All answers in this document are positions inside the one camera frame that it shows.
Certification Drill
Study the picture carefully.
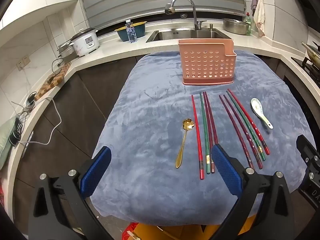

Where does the clear water bottle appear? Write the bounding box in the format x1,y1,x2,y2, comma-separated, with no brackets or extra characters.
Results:
124,19,138,43

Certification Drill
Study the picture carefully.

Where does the wooden cutting board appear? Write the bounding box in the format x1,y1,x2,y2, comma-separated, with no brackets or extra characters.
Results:
34,64,72,102

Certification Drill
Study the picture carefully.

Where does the yellow box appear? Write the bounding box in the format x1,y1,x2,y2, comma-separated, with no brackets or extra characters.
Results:
121,221,258,240

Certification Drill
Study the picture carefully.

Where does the green chopstick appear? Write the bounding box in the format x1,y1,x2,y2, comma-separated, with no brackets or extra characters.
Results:
226,92,266,161
199,93,211,174

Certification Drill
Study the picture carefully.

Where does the white ceramic spoon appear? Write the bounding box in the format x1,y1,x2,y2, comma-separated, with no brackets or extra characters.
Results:
251,98,274,129

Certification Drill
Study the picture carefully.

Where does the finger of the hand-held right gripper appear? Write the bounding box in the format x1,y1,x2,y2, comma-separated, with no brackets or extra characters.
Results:
296,134,320,180

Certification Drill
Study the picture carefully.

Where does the steel sink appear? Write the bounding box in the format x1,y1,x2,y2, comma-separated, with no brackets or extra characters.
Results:
146,28,233,43

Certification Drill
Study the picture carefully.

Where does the dark red chopstick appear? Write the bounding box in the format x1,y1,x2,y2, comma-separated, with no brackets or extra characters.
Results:
202,91,215,173
204,91,219,146

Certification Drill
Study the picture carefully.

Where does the green dish soap bottle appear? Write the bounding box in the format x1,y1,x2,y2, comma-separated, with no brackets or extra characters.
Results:
244,12,252,36

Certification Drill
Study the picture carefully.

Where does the chrome faucet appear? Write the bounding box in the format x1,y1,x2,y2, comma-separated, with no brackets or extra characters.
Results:
164,0,207,31

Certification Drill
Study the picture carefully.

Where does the white wall cabinet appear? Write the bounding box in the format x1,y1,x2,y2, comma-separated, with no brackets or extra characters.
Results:
0,0,79,28

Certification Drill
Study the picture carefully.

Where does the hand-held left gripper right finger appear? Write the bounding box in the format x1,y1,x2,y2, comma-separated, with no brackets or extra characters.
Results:
211,144,300,240

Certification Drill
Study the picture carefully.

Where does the black gas stove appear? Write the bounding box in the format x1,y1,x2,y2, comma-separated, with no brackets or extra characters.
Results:
291,56,320,85

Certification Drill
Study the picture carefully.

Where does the maroon chopstick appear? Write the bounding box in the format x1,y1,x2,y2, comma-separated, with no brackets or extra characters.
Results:
223,94,263,169
219,95,255,170

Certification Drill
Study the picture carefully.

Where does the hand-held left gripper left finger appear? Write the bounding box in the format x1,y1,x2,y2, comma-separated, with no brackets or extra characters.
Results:
29,146,112,240

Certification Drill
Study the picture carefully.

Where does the white wall socket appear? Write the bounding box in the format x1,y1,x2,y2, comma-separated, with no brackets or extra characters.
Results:
16,56,30,71

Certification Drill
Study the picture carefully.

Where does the metal bowl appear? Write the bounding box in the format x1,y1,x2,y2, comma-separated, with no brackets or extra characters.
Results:
222,18,250,35

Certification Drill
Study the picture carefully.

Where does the black cable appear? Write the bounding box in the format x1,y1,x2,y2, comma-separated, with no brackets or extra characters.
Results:
51,58,65,73

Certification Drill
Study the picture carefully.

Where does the blue fleece blanket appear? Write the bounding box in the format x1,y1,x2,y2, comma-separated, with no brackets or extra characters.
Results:
89,50,316,227

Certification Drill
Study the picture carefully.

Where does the gold flower spoon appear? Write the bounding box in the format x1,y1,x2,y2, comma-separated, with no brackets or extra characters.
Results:
175,118,195,169

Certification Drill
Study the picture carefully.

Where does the black power adapter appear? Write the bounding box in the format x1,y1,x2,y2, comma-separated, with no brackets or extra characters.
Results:
26,92,38,108

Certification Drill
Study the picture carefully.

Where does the white rice cooker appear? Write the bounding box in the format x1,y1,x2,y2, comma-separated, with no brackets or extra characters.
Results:
71,27,100,57

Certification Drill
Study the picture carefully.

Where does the steel steamer pot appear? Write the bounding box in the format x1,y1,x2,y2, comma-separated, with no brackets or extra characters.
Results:
57,40,77,63

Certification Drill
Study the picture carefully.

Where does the black striped object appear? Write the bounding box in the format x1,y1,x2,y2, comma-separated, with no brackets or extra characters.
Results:
7,117,23,146

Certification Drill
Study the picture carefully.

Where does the green cushion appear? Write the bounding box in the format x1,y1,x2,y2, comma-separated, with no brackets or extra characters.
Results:
0,116,18,168

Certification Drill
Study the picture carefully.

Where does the white cable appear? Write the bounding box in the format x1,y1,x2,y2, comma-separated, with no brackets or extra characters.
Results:
17,96,62,145

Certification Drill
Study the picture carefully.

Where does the teal basin yellow rim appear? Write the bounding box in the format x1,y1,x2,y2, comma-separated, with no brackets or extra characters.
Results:
114,21,147,42

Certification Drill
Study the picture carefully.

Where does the cream hanging towel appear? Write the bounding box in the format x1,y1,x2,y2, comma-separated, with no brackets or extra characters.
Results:
253,0,266,37

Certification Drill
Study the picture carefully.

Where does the metal wok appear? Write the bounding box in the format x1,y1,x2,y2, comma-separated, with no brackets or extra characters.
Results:
301,41,320,68

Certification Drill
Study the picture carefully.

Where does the pink perforated utensil holder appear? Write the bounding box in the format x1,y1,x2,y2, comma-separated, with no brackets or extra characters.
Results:
178,39,237,86

